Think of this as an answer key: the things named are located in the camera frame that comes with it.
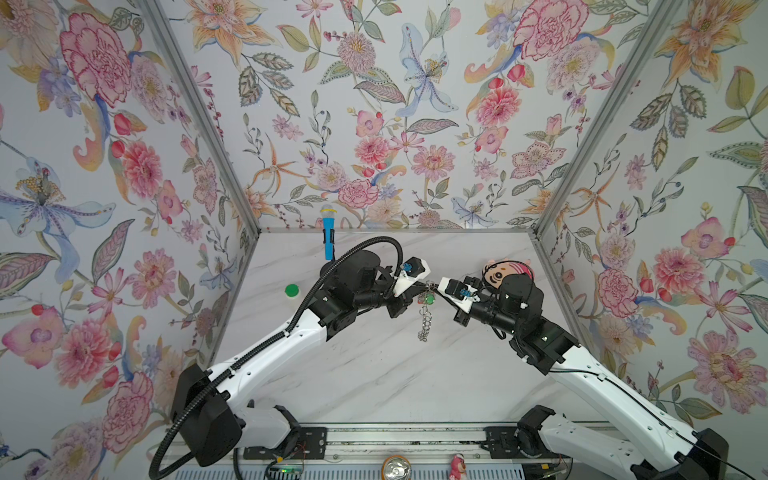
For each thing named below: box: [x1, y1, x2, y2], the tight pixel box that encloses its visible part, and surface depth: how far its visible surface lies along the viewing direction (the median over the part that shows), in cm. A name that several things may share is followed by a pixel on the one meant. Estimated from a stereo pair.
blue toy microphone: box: [320, 204, 338, 261], surface depth 95 cm
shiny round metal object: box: [381, 454, 412, 480], surface depth 63 cm
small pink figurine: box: [450, 453, 467, 480], surface depth 71 cm
